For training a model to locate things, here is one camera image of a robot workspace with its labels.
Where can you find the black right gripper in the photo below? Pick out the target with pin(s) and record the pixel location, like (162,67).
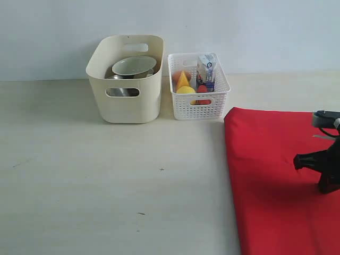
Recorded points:
(325,162)

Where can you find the red table cloth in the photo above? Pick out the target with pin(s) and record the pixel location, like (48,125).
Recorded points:
(279,210)

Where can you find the orange carrot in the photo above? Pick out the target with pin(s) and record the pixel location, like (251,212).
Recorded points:
(202,89)

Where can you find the small milk carton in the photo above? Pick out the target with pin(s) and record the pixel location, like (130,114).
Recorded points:
(206,71)

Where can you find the yellow lemon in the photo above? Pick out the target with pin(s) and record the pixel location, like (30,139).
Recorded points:
(185,90)

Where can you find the yellow cheese wedge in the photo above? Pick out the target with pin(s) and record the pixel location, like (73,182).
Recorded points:
(182,81)

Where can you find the brown egg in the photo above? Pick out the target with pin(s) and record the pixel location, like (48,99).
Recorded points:
(176,75)

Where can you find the pale green ceramic bowl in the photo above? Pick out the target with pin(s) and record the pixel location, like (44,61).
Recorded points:
(136,67)

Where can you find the stainless steel cup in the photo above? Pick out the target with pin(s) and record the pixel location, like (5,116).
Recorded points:
(122,92)

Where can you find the white perforated plastic basket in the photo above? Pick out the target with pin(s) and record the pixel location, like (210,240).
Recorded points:
(185,106)

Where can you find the cream plastic bin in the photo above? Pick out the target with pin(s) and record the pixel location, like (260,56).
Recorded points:
(146,106)

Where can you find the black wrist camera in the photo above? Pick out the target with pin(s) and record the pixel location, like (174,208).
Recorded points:
(325,119)

